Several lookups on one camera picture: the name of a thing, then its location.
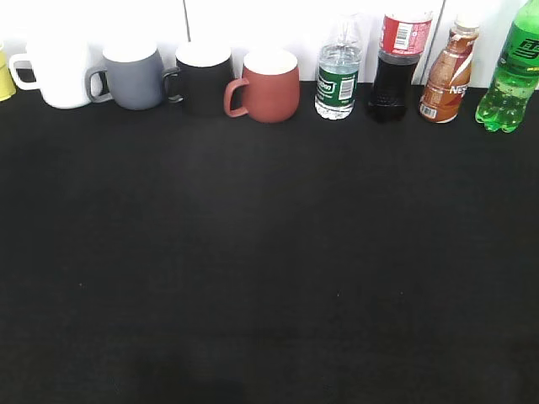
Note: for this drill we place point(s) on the white mug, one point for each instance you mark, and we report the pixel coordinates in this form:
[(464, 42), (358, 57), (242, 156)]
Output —
[(59, 68)]

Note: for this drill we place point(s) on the green soda bottle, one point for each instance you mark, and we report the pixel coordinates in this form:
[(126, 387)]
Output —
[(515, 76)]

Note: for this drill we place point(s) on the yellow cup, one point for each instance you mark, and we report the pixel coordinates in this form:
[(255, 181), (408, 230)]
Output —
[(7, 87)]

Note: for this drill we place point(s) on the red mug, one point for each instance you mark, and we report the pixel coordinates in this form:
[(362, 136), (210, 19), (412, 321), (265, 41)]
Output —
[(268, 90)]

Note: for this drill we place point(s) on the black mug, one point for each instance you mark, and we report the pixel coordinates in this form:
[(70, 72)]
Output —
[(199, 78)]

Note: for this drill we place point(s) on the clear water bottle green label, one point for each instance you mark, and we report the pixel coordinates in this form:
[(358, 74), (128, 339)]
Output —
[(338, 69)]

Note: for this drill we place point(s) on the grey mug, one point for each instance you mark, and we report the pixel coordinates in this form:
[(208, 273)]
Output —
[(133, 70)]

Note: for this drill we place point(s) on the cola bottle red label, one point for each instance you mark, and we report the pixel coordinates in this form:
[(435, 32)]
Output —
[(402, 41)]

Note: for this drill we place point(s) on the brown coffee drink bottle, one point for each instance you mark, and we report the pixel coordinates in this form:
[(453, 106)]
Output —
[(450, 75)]

